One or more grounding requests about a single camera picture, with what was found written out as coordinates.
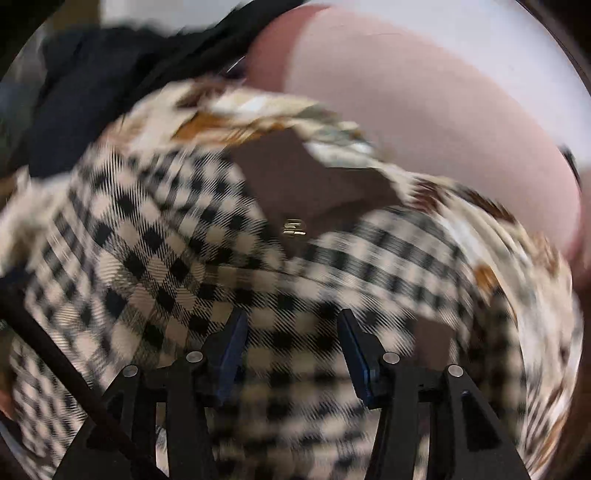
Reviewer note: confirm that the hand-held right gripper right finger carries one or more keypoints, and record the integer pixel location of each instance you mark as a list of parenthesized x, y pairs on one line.
[(359, 364)]

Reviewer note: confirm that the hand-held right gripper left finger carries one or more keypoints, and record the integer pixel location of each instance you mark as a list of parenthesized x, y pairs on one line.
[(232, 357)]

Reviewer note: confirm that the black and cream checkered shirt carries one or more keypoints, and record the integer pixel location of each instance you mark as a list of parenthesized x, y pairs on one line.
[(161, 277)]

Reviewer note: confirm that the pink bed sheet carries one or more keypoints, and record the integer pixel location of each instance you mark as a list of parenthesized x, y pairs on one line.
[(415, 115)]

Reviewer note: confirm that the dark cloth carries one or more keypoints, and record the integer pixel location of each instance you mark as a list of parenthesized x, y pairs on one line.
[(92, 92)]

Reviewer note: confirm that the leaf printed cream blanket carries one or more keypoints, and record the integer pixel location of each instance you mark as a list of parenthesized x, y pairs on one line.
[(521, 295)]

